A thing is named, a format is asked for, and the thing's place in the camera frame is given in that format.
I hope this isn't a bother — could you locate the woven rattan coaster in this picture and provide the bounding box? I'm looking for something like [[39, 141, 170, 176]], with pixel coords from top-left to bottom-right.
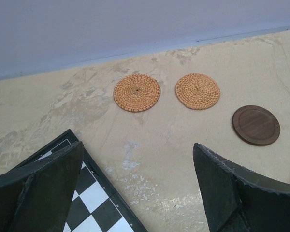
[[113, 73, 161, 112], [175, 73, 220, 110]]

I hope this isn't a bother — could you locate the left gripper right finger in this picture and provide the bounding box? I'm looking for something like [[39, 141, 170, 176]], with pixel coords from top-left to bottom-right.
[[193, 143, 290, 232]]

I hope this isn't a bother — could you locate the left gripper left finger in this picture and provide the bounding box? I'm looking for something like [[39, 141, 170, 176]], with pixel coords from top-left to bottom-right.
[[0, 142, 84, 232]]

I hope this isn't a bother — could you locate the black white chessboard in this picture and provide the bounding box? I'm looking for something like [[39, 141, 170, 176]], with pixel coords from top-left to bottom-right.
[[7, 129, 148, 232]]

